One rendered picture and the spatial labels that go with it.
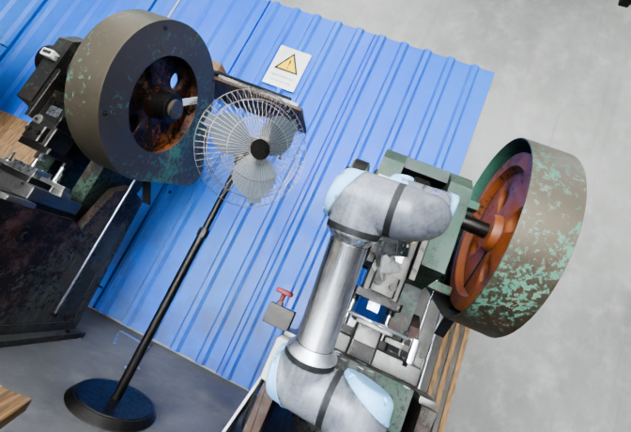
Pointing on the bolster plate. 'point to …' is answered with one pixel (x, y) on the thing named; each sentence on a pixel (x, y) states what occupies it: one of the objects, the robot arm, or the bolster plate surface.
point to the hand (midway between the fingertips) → (381, 276)
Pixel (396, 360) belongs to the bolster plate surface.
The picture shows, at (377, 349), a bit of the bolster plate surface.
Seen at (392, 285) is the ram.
